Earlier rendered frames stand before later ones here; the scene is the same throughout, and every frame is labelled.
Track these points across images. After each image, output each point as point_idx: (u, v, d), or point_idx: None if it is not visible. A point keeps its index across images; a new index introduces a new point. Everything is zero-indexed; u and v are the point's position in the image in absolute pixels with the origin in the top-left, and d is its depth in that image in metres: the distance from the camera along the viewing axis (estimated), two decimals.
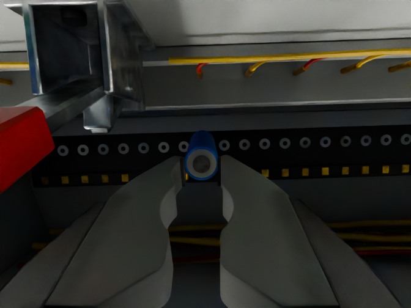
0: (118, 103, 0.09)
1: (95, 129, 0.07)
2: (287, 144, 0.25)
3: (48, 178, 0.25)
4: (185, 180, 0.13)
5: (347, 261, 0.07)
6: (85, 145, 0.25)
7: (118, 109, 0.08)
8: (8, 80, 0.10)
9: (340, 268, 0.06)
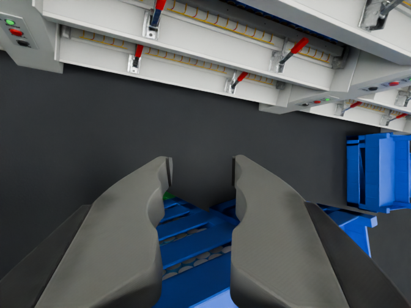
0: None
1: None
2: None
3: None
4: (172, 180, 0.13)
5: (361, 267, 0.06)
6: None
7: None
8: None
9: (355, 274, 0.06)
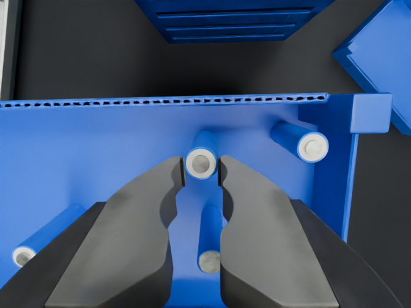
0: None
1: None
2: None
3: None
4: (185, 180, 0.13)
5: (347, 261, 0.07)
6: None
7: None
8: None
9: (340, 268, 0.06)
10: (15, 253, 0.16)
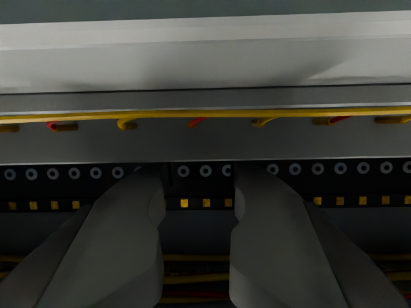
0: None
1: None
2: (207, 172, 0.23)
3: None
4: (173, 180, 0.13)
5: (360, 266, 0.06)
6: None
7: None
8: None
9: (353, 274, 0.06)
10: None
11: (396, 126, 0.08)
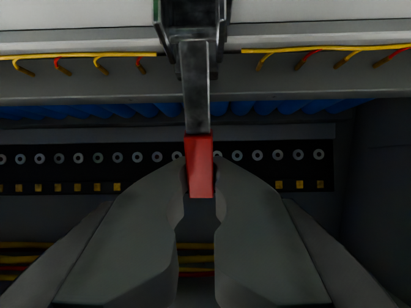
0: None
1: None
2: (60, 159, 0.26)
3: None
4: None
5: (339, 258, 0.07)
6: None
7: None
8: None
9: (333, 266, 0.06)
10: None
11: (44, 79, 0.14)
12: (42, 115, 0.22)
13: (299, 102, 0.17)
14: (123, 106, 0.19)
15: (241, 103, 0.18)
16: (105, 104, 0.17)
